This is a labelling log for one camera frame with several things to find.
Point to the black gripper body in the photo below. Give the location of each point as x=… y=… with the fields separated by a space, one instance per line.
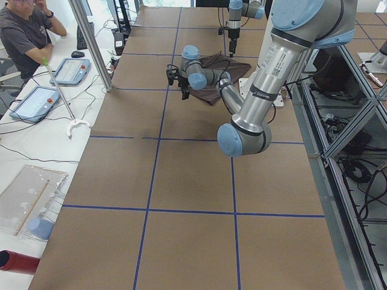
x=182 y=84
x=232 y=41

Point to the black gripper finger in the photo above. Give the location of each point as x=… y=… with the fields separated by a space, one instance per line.
x=232 y=47
x=185 y=93

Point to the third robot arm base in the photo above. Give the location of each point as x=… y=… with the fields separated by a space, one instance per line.
x=374 y=62

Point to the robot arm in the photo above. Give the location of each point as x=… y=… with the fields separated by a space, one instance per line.
x=297 y=26
x=238 y=9

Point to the black keyboard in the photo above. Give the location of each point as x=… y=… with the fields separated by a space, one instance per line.
x=81 y=42

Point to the black computer mouse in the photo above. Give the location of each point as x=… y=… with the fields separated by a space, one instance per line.
x=77 y=54

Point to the far blue teach pendant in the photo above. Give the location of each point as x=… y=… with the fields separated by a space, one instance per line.
x=72 y=71

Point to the blue teach pendant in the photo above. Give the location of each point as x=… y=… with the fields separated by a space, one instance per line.
x=36 y=105
x=72 y=71

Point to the reacher grabber stick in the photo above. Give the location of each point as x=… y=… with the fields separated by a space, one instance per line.
x=74 y=121

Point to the near blue teach pendant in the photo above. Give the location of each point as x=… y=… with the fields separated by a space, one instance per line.
x=36 y=105

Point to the seated person grey shirt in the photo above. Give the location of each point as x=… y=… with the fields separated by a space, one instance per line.
x=24 y=34

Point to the wooden stick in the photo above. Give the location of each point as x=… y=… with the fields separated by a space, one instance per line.
x=30 y=209

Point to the clear plastic bag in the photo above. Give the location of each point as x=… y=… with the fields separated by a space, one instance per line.
x=22 y=191

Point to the red cylinder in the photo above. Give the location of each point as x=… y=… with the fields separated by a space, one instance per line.
x=18 y=263

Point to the white camera pillar base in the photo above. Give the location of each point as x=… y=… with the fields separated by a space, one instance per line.
x=259 y=78

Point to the aluminium frame post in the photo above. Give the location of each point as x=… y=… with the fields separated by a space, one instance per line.
x=82 y=21

